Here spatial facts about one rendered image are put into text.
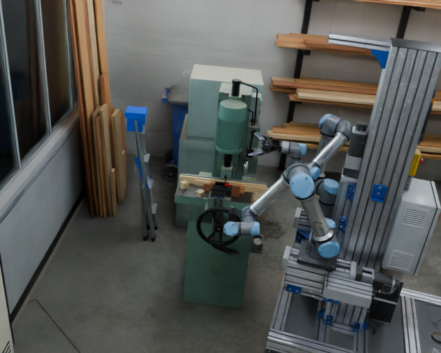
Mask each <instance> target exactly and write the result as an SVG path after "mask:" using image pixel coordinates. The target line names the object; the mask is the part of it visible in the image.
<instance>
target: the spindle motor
mask: <svg viewBox="0 0 441 353"><path fill-rule="evenodd" d="M246 113H247V105H246V104H245V103H244V102H240V101H237V100H231V99H229V100H224V101H222V102H221V103H220V104H219V112H218V128H217V136H216V150H217V151H220V152H221V153H226V154H237V153H241V152H242V149H243V142H244V130H245V124H246Z"/></svg>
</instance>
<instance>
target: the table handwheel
mask: <svg viewBox="0 0 441 353"><path fill-rule="evenodd" d="M229 210H230V209H228V208H226V207H211V208H208V209H206V210H204V211H203V212H202V213H201V214H200V215H199V217H198V219H197V225H196V226H197V232H198V234H199V236H200V237H201V238H202V239H203V240H204V241H205V242H207V243H209V244H212V245H214V246H220V247H221V246H227V245H229V244H232V243H233V242H235V241H236V240H237V239H238V238H239V236H236V237H233V238H232V239H230V240H228V241H225V242H216V241H213V240H210V239H211V237H212V236H213V235H214V234H215V233H216V232H218V233H221V232H223V228H224V223H223V220H220V219H219V216H218V220H217V218H216V217H215V214H214V212H216V211H220V212H226V213H228V214H229ZM210 212H211V215H212V216H213V219H214V221H215V222H216V223H215V226H214V231H213V232H212V234H210V236H208V237H206V236H205V235H204V233H203V232H202V229H201V222H202V219H203V218H204V217H205V216H206V215H207V214H208V213H210ZM236 222H241V219H240V218H239V217H238V215H237V217H236Z"/></svg>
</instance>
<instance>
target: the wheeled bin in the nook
mask: <svg viewBox="0 0 441 353"><path fill-rule="evenodd" d="M189 91H190V86H189V85H173V86H171V87H170V88H165V89H164V94H163V96H162V103H169V104H171V115H172V133H173V148H172V149H169V150H168V151H167V152H166V153H165V155H164V159H165V161H166V163H167V164H168V165H165V166H164V167H163V168H162V173H161V174H162V178H163V179H164V180H166V181H169V182H173V181H176V180H177V179H178V163H179V139H180V136H181V131H182V128H183V123H184V120H185V116H186V114H188V103H189ZM167 93H169V97H166V94H167Z"/></svg>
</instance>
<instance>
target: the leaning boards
mask: <svg viewBox="0 0 441 353"><path fill-rule="evenodd" d="M67 1H68V8H69V20H70V27H71V40H72V46H73V59H74V67H75V75H76V88H77V95H78V109H79V117H80V130H81V138H82V145H83V159H84V167H85V180H86V188H87V202H88V209H89V214H90V212H91V219H93V218H94V216H95V214H96V213H97V216H99V213H100V216H104V219H106V217H107V216H108V215H109V216H112V215H113V217H114V218H115V217H116V215H117V200H116V185H117V192H118V204H122V202H123V199H124V197H125V193H126V191H127V189H126V182H127V163H126V148H125V119H124V111H121V112H120V109H115V106H112V107H111V93H110V85H109V68H108V60H107V51H106V36H105V26H104V10H103V2H102V0H67Z"/></svg>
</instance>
